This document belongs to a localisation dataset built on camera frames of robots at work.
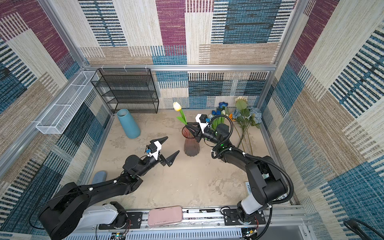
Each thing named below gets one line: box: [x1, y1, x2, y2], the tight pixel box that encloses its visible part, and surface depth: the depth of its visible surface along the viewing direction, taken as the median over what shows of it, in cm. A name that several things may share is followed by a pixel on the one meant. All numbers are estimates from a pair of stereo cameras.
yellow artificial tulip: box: [173, 101, 188, 125], surface depth 70 cm
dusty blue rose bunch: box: [232, 106, 263, 153], surface depth 107 cm
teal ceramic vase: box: [116, 108, 141, 139], surface depth 94 cm
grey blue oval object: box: [92, 170, 108, 184], surface depth 88 cm
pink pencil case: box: [147, 205, 183, 227], surface depth 76 cm
